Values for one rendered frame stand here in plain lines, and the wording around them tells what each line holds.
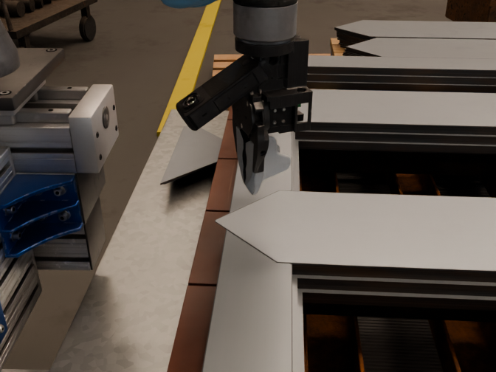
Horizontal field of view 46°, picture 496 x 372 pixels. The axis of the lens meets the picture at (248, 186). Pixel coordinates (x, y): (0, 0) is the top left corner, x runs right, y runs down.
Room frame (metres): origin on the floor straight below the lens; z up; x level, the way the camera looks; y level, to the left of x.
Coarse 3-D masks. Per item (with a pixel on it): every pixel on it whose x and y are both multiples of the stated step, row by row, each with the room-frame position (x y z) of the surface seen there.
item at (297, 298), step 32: (320, 128) 1.02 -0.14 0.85; (352, 128) 1.02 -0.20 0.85; (384, 128) 1.02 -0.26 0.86; (416, 128) 1.01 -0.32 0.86; (448, 128) 1.01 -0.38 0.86; (480, 128) 1.01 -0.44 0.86; (320, 288) 0.57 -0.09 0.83; (352, 288) 0.57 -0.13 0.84; (384, 288) 0.57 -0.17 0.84; (416, 288) 0.57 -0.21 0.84; (448, 288) 0.56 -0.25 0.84; (480, 288) 0.56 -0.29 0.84
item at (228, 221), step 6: (222, 216) 0.69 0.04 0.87; (228, 216) 0.69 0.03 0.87; (234, 216) 0.69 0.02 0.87; (216, 222) 0.68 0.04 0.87; (222, 222) 0.68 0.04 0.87; (228, 222) 0.68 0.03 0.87; (234, 222) 0.68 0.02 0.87; (228, 228) 0.66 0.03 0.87; (234, 228) 0.66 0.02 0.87; (234, 234) 0.65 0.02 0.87
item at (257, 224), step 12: (276, 192) 0.76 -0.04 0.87; (252, 204) 0.72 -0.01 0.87; (264, 204) 0.72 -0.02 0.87; (276, 204) 0.72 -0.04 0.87; (240, 216) 0.69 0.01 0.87; (252, 216) 0.69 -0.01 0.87; (264, 216) 0.69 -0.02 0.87; (276, 216) 0.69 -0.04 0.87; (240, 228) 0.66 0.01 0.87; (252, 228) 0.66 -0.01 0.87; (264, 228) 0.66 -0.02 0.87; (276, 228) 0.66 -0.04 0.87; (252, 240) 0.63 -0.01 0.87; (264, 240) 0.63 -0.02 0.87; (276, 240) 0.63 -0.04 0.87; (264, 252) 0.61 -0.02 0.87; (276, 252) 0.61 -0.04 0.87
